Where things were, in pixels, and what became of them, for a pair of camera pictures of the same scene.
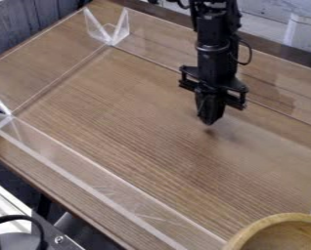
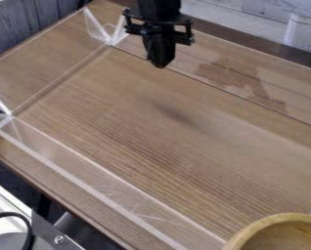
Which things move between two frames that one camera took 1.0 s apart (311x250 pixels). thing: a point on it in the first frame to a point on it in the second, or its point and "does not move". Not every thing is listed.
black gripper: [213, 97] to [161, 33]
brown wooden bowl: [280, 231] does not move
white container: [302, 32] does not move
